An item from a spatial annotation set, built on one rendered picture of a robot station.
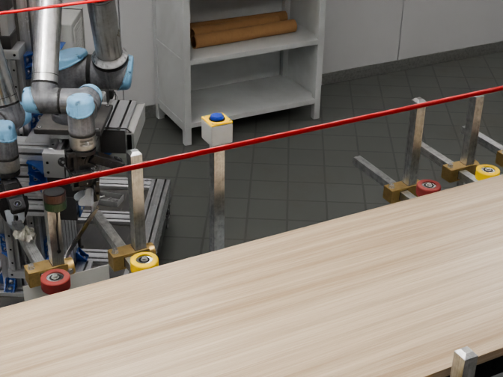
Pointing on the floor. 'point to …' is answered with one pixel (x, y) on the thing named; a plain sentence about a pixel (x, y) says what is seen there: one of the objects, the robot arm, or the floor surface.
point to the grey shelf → (236, 62)
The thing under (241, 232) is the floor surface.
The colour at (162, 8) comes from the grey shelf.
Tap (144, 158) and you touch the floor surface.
